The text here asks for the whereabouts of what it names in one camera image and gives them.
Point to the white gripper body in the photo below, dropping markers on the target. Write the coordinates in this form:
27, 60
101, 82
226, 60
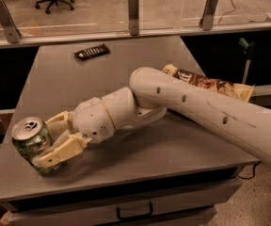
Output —
91, 121

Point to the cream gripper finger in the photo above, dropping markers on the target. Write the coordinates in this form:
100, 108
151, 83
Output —
66, 146
60, 125

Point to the green soda can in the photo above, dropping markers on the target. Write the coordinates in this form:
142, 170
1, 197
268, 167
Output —
30, 137

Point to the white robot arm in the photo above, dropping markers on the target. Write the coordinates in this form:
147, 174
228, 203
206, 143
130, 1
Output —
147, 98

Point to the black candy bar wrapper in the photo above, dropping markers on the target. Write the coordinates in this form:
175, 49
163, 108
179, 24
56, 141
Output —
91, 52

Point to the brown cream chip bag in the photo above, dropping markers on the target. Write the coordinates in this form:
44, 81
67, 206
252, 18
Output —
237, 91

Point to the left metal glass bracket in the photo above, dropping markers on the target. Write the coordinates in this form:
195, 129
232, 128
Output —
11, 32

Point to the metal glass bracket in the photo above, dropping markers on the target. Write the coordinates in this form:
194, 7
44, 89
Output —
133, 13
11, 32
207, 19

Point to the middle metal glass bracket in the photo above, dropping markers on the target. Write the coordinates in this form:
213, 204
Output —
133, 13

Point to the grey drawer with black handle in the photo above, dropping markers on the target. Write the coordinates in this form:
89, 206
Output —
182, 206

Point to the right metal glass bracket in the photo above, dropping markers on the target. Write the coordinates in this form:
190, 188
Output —
207, 19

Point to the green handled white pole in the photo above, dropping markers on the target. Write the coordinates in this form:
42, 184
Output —
248, 49

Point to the metal barrier rail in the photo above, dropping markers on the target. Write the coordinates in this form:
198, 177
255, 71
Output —
146, 33

